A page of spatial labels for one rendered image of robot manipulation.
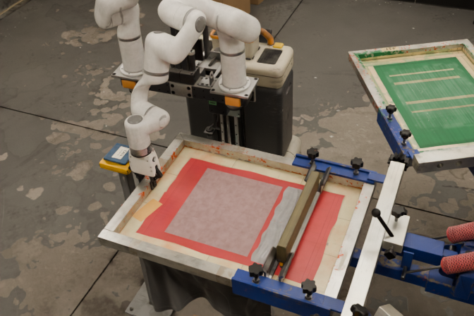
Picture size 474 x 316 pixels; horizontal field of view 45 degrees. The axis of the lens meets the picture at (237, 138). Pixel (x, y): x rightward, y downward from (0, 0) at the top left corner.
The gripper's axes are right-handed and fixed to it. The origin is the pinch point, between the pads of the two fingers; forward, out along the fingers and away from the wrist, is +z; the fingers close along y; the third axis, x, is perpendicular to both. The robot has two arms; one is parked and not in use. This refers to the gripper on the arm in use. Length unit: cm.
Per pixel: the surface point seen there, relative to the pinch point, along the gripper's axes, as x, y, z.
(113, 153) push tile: -10.5, 21.7, 1.1
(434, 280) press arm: 3, -102, 6
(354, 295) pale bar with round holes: 26, -82, -6
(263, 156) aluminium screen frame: -26.2, -34.9, -0.9
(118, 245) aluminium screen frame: 29.4, -6.0, -0.2
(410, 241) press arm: 1, -93, -6
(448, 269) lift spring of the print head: 9, -105, -8
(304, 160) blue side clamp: -28, -50, -2
